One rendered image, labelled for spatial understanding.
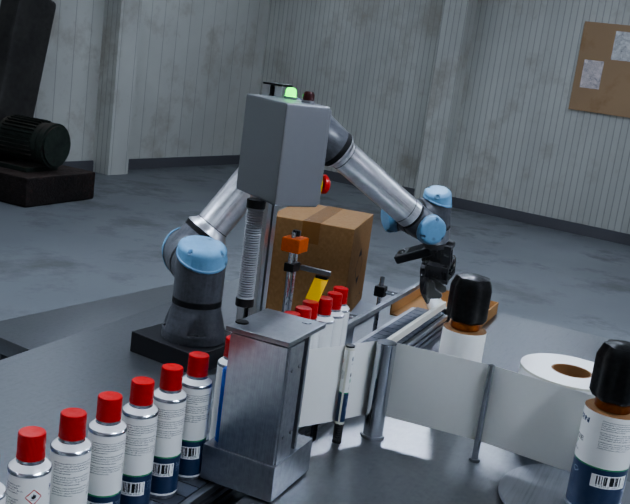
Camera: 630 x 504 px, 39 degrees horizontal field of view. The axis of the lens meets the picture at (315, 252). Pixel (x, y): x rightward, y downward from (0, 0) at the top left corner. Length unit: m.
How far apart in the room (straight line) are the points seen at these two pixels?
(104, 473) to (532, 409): 0.77
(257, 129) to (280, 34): 10.39
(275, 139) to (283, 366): 0.48
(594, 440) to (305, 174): 0.68
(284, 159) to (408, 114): 9.46
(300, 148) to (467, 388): 0.53
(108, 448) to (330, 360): 0.51
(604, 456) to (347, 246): 1.12
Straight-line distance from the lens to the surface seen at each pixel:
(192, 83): 11.16
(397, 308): 2.78
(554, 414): 1.64
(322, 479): 1.54
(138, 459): 1.33
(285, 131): 1.63
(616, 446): 1.54
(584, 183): 10.30
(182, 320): 2.08
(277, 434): 1.40
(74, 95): 9.83
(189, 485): 1.48
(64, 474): 1.21
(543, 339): 2.77
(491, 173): 10.64
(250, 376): 1.39
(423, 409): 1.71
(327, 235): 2.44
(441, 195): 2.39
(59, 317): 2.38
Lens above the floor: 1.57
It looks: 12 degrees down
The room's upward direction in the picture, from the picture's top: 8 degrees clockwise
